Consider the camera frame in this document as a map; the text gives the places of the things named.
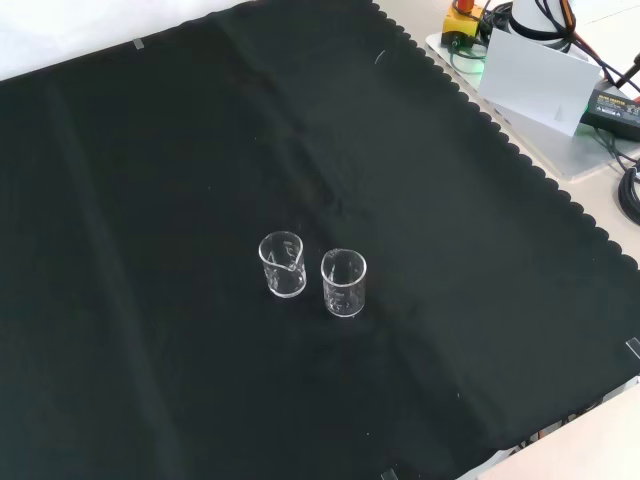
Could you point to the black cloth with scalloped edge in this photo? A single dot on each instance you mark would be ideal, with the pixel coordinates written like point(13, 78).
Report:
point(150, 250)

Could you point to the yellow stop button box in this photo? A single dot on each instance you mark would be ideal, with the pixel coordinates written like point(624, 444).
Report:
point(457, 22)

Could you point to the black power adapter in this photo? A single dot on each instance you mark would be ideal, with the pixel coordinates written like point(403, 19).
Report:
point(612, 107)

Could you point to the small clear glass beaker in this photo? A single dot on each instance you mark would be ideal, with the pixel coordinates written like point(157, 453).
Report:
point(345, 311)
point(281, 291)

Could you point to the white pale board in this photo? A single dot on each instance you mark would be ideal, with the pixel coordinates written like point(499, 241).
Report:
point(535, 80)

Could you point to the clear tape strip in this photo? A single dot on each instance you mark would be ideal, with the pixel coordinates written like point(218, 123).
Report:
point(388, 475)
point(138, 44)
point(633, 348)

